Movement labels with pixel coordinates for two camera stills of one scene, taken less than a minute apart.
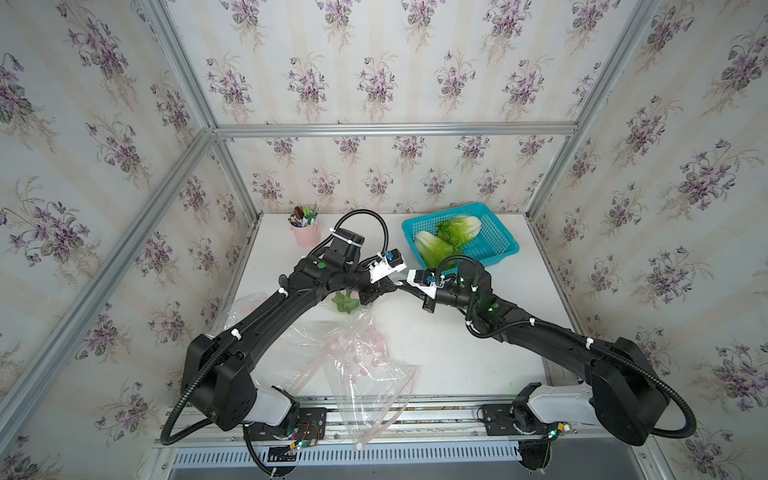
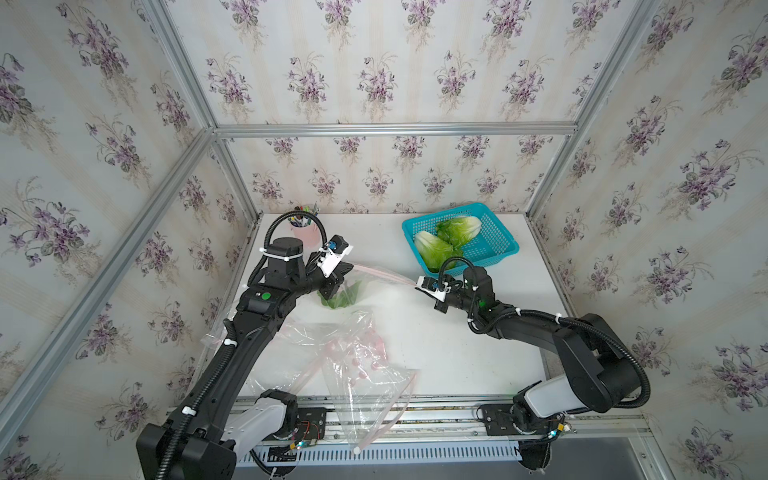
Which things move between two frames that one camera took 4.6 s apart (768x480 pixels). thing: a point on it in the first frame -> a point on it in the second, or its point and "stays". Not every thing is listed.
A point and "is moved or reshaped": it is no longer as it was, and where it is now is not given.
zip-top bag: [370, 381] stays
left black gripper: [376, 289] -> [331, 281]
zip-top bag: [348, 303] is moved or reshaped
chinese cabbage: [459, 230] stays
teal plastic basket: [491, 242] stays
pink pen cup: [307, 236] stays
